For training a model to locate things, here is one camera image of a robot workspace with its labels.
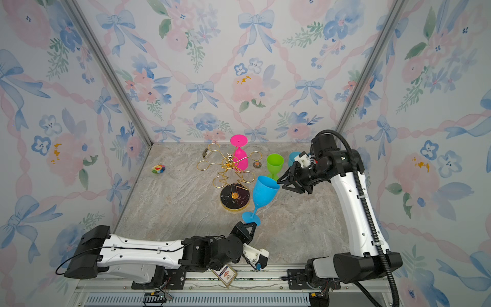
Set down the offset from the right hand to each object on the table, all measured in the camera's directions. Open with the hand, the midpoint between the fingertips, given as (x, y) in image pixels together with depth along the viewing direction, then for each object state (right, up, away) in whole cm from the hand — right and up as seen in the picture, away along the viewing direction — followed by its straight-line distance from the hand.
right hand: (281, 182), depth 66 cm
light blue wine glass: (+10, +11, +29) cm, 32 cm away
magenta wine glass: (-15, +9, +9) cm, 20 cm away
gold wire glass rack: (-18, -9, +29) cm, 35 cm away
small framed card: (-20, -36, +8) cm, 42 cm away
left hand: (-10, -13, +1) cm, 16 cm away
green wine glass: (+2, +6, +26) cm, 27 cm away
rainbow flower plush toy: (-61, +4, +41) cm, 74 cm away
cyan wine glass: (-6, -2, -5) cm, 8 cm away
